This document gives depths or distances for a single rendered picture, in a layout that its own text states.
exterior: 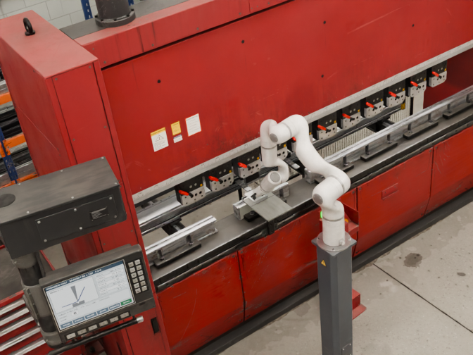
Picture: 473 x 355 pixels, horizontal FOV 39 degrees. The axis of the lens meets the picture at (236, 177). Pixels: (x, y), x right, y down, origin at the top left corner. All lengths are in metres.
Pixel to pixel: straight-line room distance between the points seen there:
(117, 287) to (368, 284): 2.38
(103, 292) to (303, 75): 1.76
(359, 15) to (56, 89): 1.95
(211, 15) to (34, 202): 1.33
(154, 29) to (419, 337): 2.63
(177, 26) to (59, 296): 1.40
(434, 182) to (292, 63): 1.78
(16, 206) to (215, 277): 1.67
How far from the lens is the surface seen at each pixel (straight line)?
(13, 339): 4.06
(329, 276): 3.84
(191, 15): 3.40
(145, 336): 3.95
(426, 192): 5.18
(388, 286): 4.95
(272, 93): 3.88
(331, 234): 3.67
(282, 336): 4.64
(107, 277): 3.00
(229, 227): 4.13
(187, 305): 4.14
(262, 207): 4.05
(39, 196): 2.83
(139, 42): 3.29
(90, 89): 3.04
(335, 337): 4.19
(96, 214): 2.82
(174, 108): 3.54
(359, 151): 4.61
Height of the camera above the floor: 3.48
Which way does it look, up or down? 35 degrees down
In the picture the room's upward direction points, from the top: 8 degrees counter-clockwise
